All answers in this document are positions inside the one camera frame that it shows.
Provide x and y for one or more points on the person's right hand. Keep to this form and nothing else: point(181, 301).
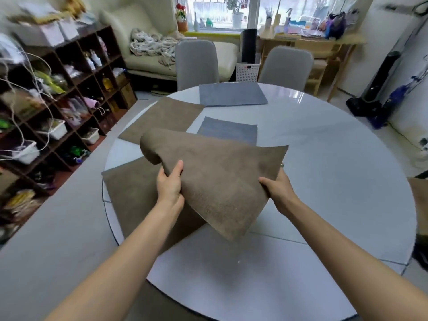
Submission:
point(281, 193)

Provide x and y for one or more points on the person's left hand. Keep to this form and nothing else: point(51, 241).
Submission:
point(170, 190)

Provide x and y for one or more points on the brown placemat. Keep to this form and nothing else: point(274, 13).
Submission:
point(217, 183)
point(133, 197)
point(160, 116)

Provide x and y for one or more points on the stack of placemats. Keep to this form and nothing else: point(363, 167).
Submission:
point(230, 130)

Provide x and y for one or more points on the blue grey placemat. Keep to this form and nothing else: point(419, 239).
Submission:
point(230, 95)

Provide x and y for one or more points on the person's right forearm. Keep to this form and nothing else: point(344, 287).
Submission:
point(351, 257)

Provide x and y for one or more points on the person's left forearm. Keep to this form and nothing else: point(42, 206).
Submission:
point(127, 264)

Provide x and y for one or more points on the round grey marble table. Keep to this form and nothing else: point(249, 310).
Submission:
point(334, 157)

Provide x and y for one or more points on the white plastic basket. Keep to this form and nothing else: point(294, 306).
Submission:
point(28, 153)
point(90, 137)
point(55, 132)

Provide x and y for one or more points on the green plastic bottle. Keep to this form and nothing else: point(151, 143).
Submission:
point(78, 152)

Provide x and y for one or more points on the small cardboard box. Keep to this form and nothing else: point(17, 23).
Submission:
point(128, 95)

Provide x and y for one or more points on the yellow liquid bottle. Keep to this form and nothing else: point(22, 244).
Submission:
point(107, 84)

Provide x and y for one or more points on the white perforated basket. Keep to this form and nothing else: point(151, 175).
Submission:
point(247, 73)

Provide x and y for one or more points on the grey plain back chair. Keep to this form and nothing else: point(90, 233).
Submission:
point(287, 66)

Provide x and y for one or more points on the grey chair with stitched back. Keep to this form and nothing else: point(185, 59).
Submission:
point(197, 63)

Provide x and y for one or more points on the light wooden high chair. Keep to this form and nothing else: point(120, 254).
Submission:
point(316, 63)

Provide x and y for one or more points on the brown leather chair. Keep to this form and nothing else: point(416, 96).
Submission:
point(421, 203)

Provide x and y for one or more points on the brown wooden cubby shelf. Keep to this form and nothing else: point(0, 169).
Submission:
point(80, 80)

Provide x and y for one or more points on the cream knit blanket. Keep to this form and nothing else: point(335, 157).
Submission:
point(150, 46)

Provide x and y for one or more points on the blue upright vacuum cleaner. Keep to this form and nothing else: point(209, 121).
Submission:
point(391, 96)

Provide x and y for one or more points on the black flat panel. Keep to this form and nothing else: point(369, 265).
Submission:
point(249, 46)

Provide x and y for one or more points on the light wooden desk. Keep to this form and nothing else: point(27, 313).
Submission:
point(347, 40)

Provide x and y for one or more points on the white slim vase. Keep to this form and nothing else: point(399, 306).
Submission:
point(196, 23)

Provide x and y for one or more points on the cream upholstered seat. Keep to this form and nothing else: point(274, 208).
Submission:
point(127, 26)

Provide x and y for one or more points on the white spray bottle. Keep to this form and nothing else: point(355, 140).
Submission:
point(287, 23)

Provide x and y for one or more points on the small green bottle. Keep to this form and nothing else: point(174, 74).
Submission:
point(209, 23)

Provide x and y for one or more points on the red flowers in orange pot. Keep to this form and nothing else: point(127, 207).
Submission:
point(181, 16)

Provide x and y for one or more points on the purple bag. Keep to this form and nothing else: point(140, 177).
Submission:
point(334, 26)

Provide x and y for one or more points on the plant in white pot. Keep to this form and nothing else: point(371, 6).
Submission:
point(236, 16)

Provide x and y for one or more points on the white framed window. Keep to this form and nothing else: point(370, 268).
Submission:
point(301, 6)

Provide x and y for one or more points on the white storage box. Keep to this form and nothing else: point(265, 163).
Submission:
point(43, 35)
point(68, 29)

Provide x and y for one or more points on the black upright post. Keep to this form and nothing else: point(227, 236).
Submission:
point(381, 80)

